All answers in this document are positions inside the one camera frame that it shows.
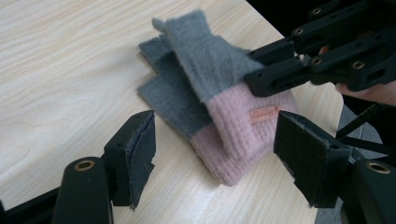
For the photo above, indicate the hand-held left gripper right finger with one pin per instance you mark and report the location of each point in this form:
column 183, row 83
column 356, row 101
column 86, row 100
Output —
column 306, row 155

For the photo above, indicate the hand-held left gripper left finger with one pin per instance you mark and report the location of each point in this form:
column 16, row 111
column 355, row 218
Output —
column 137, row 155

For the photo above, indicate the grey and pink fingerless glove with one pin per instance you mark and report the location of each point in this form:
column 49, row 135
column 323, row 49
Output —
column 214, row 62
column 174, row 102

